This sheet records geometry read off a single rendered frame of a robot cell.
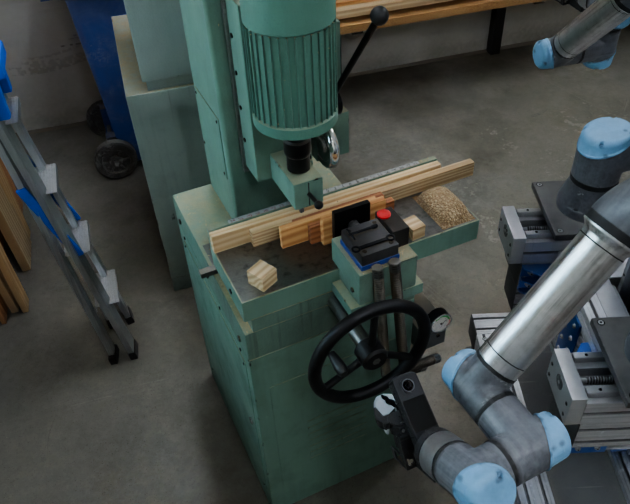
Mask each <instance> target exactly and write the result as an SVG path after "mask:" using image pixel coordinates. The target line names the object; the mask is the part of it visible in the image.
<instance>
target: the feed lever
mask: <svg viewBox="0 0 630 504"><path fill-rule="evenodd" d="M388 19H389V12H388V10H387V9H386V8H385V7H383V6H376V7H374V8H373V9H372V10H371V12H370V20H371V24H370V25H369V27H368V29H367V31H366V32H365V34H364V36H363V38H362V40H361V41H360V43H359V45H358V47H357V48H356V50H355V52H354V54H353V55H352V57H351V59H350V61H349V62H348V64H347V66H346V68H345V69H344V71H343V73H342V75H341V76H340V78H339V80H338V82H337V94H338V115H340V114H341V113H342V110H343V103H342V99H341V96H340V94H339V91H340V89H341V88H342V86H343V84H344V82H345V81H346V79H347V77H348V76H349V74H350V72H351V71H352V69H353V67H354V66H355V64H356V62H357V60H358V59H359V57H360V55H361V54H362V52H363V50H364V49H365V47H366V45H367V44H368V42H369V40H370V38H371V37H372V35H373V33H374V32H375V30H376V28H377V27H378V26H382V25H384V24H385V23H386V22H387V21H388Z"/></svg>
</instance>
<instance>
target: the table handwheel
mask: <svg viewBox="0 0 630 504"><path fill-rule="evenodd" d="M328 305H329V307H330V308H331V310H332V311H333V313H334V314H335V316H336V317H337V319H338V320H339V322H338V323H337V324H336V325H335V326H334V327H332V328H331V329H330V330H329V331H328V332H327V334H326V335H325V336H324V337H323V338H322V340H321V341H320V342H319V344H318V345H317V347H316V348H315V350H314V352H313V354H312V356H311V359H310V362H309V367H308V380H309V384H310V387H311V388H312V390H313V392H314V393H315V394H316V395H317V396H319V397H320V398H321V399H323V400H325V401H328V402H332V403H339V404H345V403H354V402H358V401H362V400H365V399H368V398H371V397H373V396H375V395H378V394H380V393H382V392H383V391H385V390H387V389H389V388H390V387H389V382H390V381H391V380H392V379H393V378H394V377H396V376H399V375H401V374H404V373H407V372H410V371H411V370H412V369H413V368H414V366H415V365H416V364H417V363H418V361H419V360H420V359H421V357H422V355H423V354H424V352H425V350H426V348H427V346H428V343H429V340H430V336H431V322H430V319H429V316H428V314H427V313H426V311H425V310H424V309H423V308H422V307H421V306H420V305H418V304H416V303H414V302H412V301H409V300H404V299H388V300H382V301H378V302H375V303H372V304H369V305H367V306H364V307H362V308H360V309H358V310H356V311H354V312H352V313H351V314H349V315H348V313H347V312H346V310H345V309H344V308H343V306H342V305H341V303H340V302H339V300H338V299H337V297H336V296H335V295H332V296H331V297H330V298H329V299H328ZM389 313H404V314H408V315H410V316H412V317H413V318H414V319H415V320H416V322H417V325H418V334H417V338H416V341H415V343H414V345H413V347H412V349H411V350H410V352H409V353H408V352H394V351H386V349H385V348H384V346H383V345H382V344H381V342H380V341H379V339H378V338H377V328H378V320H379V316H380V315H384V314H389ZM368 320H370V330H369V335H368V333H367V332H366V331H365V329H364V328H363V326H362V325H361V324H362V323H364V322H366V321H368ZM346 334H348V335H349V337H350V338H351V340H352V341H353V343H354V344H355V346H356V347H355V350H354V354H355V356H356V357H357V359H356V360H355V361H353V362H352V363H351V364H350V365H348V366H347V367H348V374H347V375H346V376H345V377H347V376H348V375H349V374H351V373H352V372H354V371H355V370H356V369H358V368H359V367H361V366H363V368H364V369H366V370H375V369H377V368H379V367H381V366H382V365H383V364H384V363H385V361H386V359H401V360H403V361H402V362H401V363H400V364H399V365H398V366H397V367H396V368H394V369H393V370H392V371H391V372H389V373H388V374H387V375H385V376H384V377H382V378H381V379H379V380H377V381H375V382H373V383H371V384H369V385H366V386H364V387H361V388H357V389H353V390H344V391H341V390H334V389H331V388H332V387H334V386H335V385H336V384H337V383H339V382H340V381H341V380H343V379H344V378H345V377H341V376H338V375H335V376H334V377H333V378H331V379H330V380H328V381H327V382H326V383H323V380H322V376H321V373H322V367H323V364H324V362H325V359H326V357H327V356H328V354H329V352H330V351H331V350H332V348H333V347H334V346H335V345H336V344H337V342H338V341H339V340H340V339H341V338H343V337H344V336H345V335H346Z"/></svg>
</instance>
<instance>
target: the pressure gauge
mask: <svg viewBox="0 0 630 504"><path fill-rule="evenodd" d="M428 316H429V319H430V322H431V332H432V333H440V332H442V331H444V330H445V329H447V328H448V327H449V325H450V324H451V322H452V316H451V315H450V314H449V313H448V312H447V311H446V310H445V308H442V307H440V308H436V309H434V310H432V311H431V312H430V313H429V314H428ZM446 319H447V320H446ZM445 320H446V321H445ZM444 321H445V322H444ZM443 322H444V323H443ZM440 323H443V324H442V325H441V324H440Z"/></svg>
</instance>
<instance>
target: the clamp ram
mask: <svg viewBox="0 0 630 504"><path fill-rule="evenodd" d="M367 221H370V202H369V200H364V201H361V202H358V203H354V204H351V205H348V206H345V207H342V208H339V209H336V210H333V211H332V234H333V238H335V237H338V236H341V230H343V229H346V228H349V227H352V226H355V225H358V224H361V223H364V222H367Z"/></svg>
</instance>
